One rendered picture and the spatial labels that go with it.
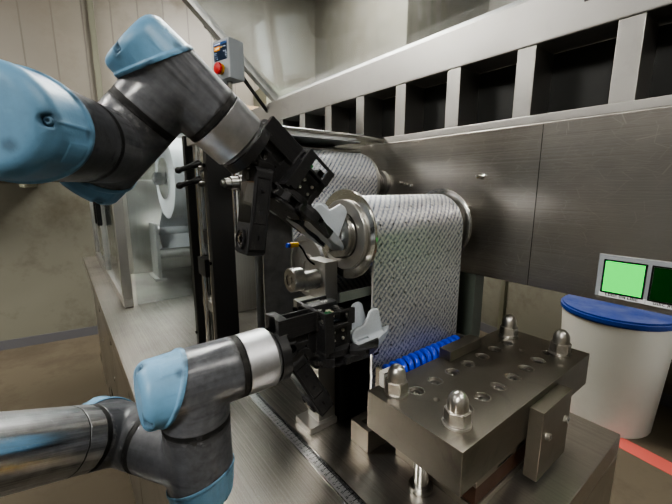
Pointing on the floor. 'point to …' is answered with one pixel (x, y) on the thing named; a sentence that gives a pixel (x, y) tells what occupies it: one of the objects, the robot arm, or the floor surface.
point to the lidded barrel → (619, 363)
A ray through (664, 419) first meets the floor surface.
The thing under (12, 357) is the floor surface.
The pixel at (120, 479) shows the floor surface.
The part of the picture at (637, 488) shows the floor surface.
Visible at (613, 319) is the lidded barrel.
